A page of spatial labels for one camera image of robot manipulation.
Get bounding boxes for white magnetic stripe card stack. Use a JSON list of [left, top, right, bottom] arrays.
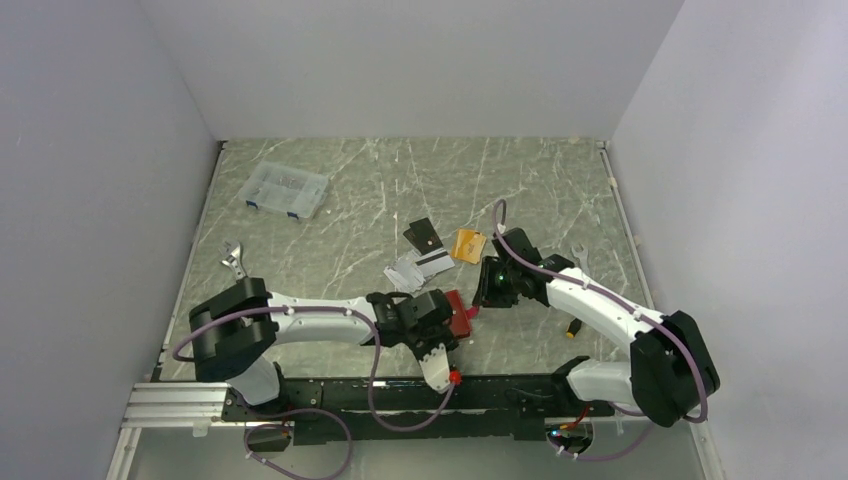
[[383, 248, 455, 293]]

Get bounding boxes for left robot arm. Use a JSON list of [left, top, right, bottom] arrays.
[[172, 277, 457, 420]]

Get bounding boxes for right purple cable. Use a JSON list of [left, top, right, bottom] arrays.
[[490, 198, 710, 463]]

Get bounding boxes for aluminium frame rail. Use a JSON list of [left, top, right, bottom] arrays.
[[108, 382, 724, 479]]

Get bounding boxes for orange card stack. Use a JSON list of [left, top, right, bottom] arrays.
[[450, 228, 487, 265]]

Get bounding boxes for clear plastic organizer box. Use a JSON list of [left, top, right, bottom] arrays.
[[238, 161, 330, 219]]

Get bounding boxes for red leather wallet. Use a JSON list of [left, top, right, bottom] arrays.
[[445, 290, 479, 339]]

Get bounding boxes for yellow black screwdriver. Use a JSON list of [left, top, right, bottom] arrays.
[[566, 319, 583, 339]]

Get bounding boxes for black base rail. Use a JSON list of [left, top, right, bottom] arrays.
[[221, 374, 615, 446]]

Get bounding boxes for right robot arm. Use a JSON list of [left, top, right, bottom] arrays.
[[474, 228, 721, 427]]

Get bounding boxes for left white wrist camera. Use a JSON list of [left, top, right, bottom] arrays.
[[418, 343, 462, 394]]

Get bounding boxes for black card holder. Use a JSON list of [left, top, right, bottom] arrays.
[[403, 218, 443, 255]]

